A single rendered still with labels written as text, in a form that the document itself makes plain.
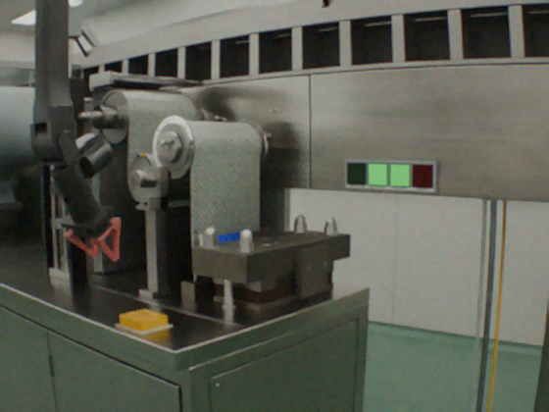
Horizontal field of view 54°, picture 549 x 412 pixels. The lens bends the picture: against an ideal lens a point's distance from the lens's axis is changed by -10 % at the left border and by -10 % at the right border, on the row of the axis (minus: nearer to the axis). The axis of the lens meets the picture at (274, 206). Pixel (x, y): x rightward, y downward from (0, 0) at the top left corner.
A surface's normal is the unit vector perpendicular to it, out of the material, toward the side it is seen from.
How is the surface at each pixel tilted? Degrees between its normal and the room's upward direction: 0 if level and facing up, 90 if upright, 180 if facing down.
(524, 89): 90
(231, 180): 90
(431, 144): 90
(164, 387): 90
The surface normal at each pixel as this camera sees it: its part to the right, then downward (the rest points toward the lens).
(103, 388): -0.63, 0.07
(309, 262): 0.78, 0.06
